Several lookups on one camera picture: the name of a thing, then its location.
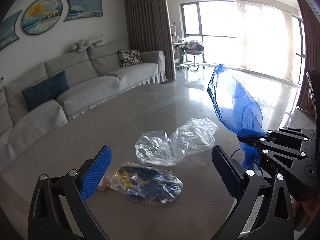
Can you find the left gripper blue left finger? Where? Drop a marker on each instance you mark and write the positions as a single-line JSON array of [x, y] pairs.
[[92, 172]]

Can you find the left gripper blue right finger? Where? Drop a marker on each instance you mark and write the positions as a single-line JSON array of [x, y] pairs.
[[228, 171]]

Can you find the pink cardboard box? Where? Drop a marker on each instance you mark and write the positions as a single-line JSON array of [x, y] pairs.
[[104, 183]]

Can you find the clear bag with blue contents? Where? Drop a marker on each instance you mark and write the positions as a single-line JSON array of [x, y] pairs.
[[145, 183]]

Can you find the clear plastic bag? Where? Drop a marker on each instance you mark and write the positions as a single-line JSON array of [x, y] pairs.
[[194, 137]]

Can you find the blue mesh drawstring bag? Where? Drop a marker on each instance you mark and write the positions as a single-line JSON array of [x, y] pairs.
[[234, 107]]

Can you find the grey sectional sofa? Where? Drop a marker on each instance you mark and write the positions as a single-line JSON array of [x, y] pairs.
[[93, 77]]

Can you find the teal rectangular cushion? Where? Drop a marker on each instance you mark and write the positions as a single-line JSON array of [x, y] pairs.
[[44, 91]]

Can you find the black white floral cushion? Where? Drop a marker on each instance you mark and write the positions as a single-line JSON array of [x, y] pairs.
[[129, 58]]

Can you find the grey plush toy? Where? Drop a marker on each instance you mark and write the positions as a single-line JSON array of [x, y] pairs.
[[82, 45]]

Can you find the black swivel stool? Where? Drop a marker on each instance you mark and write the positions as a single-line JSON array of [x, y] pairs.
[[194, 48]]

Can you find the white side shelf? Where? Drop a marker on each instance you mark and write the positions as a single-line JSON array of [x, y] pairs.
[[177, 45]]

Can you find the brown grey curtain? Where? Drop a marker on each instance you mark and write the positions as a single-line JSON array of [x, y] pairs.
[[148, 29]]

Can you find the large window frame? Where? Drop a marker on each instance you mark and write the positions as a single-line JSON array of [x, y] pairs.
[[246, 35]]

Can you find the left curved wall painting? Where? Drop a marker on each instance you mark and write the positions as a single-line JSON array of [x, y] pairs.
[[7, 30]]

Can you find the curved wall painting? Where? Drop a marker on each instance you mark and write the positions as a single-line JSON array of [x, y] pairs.
[[7, 30], [79, 9]]

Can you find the round landscape wall painting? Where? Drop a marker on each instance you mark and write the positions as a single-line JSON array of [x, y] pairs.
[[41, 16]]

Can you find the right curved wall painting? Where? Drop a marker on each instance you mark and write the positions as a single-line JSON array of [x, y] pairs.
[[79, 9]]

